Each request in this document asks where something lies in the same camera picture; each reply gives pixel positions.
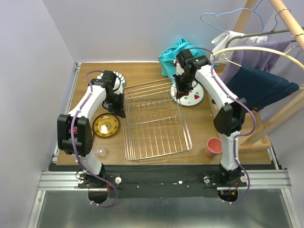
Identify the teal cloth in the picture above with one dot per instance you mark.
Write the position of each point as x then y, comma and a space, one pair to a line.
167, 58

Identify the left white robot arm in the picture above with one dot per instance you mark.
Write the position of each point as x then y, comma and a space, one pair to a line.
74, 134

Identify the blue patterned bowl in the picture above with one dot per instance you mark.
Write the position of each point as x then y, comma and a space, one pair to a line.
105, 105

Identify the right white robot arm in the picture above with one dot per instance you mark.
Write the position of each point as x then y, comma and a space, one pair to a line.
231, 110

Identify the white blue striped plate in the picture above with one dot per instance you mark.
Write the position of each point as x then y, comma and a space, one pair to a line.
119, 80

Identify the white garment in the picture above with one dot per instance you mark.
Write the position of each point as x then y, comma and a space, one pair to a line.
220, 41

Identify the clear glass cup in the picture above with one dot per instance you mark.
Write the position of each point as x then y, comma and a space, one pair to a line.
99, 149

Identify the grey metal hanger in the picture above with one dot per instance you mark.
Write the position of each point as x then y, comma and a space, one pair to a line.
271, 32

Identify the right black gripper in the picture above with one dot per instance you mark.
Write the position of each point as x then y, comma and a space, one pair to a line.
182, 90

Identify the white watermelon plate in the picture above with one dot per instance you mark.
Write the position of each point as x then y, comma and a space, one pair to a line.
194, 97

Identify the purple garment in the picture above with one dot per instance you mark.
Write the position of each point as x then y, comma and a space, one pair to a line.
261, 60

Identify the wooden clothes rack frame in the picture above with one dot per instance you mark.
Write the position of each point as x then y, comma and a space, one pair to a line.
297, 103

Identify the wire dish rack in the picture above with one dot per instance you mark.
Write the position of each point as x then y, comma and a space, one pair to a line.
154, 123

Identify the gold black plate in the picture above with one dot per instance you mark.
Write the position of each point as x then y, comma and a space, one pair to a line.
105, 125

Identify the navy garment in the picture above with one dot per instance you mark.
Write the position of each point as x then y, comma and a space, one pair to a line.
260, 88

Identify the cream plastic hanger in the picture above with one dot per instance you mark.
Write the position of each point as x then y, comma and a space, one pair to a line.
284, 54

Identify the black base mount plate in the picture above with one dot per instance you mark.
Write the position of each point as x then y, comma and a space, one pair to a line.
152, 181

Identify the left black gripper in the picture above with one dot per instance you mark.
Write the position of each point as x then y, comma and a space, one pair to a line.
118, 109

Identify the pink plastic cup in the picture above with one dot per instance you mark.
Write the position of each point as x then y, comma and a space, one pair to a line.
213, 147

